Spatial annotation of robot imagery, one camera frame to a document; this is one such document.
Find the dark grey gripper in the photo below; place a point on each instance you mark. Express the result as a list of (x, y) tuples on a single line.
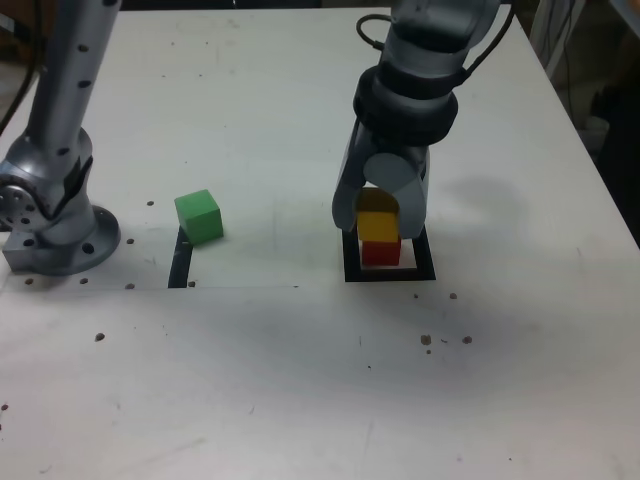
[(411, 150)]

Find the yellow cube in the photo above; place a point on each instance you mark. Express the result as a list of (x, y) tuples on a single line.
[(377, 227)]

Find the red cube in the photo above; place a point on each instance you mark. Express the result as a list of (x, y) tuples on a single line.
[(381, 254)]

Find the green cube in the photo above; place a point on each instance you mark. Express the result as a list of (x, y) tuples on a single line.
[(200, 220)]

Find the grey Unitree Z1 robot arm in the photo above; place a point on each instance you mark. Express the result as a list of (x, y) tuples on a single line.
[(65, 75)]

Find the black tape square outline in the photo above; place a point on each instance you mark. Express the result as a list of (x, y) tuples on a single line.
[(390, 276)]

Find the black tape strip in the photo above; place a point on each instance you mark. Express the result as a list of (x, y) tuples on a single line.
[(180, 270)]

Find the dark bulky object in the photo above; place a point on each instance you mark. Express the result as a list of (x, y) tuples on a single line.
[(620, 130)]

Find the white metal frame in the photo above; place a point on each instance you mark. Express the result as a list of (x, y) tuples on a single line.
[(550, 30)]

